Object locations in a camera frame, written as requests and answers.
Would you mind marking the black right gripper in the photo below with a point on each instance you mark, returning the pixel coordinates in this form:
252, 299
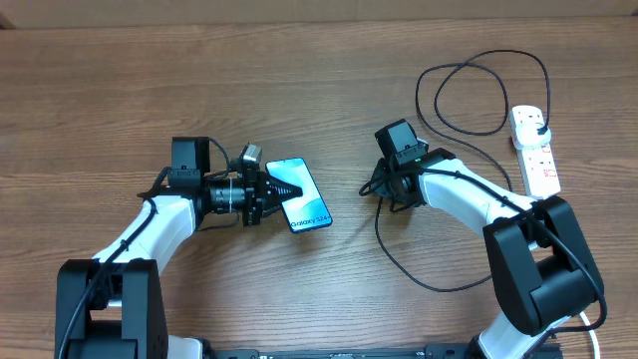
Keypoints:
379, 185

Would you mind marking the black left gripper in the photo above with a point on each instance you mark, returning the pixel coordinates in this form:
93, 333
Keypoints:
263, 190

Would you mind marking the blue Samsung Galaxy smartphone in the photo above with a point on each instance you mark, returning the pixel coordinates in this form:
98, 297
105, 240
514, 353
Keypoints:
307, 211

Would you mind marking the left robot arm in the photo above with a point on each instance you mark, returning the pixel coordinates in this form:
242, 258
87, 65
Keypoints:
110, 306

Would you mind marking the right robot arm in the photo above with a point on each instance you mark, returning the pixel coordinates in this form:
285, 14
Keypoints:
543, 273

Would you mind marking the white charger adapter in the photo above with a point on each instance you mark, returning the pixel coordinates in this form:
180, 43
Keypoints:
528, 137

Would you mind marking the white power strip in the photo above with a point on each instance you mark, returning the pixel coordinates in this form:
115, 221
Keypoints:
537, 166

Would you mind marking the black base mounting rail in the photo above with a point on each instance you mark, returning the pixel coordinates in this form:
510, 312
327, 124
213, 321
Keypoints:
344, 353

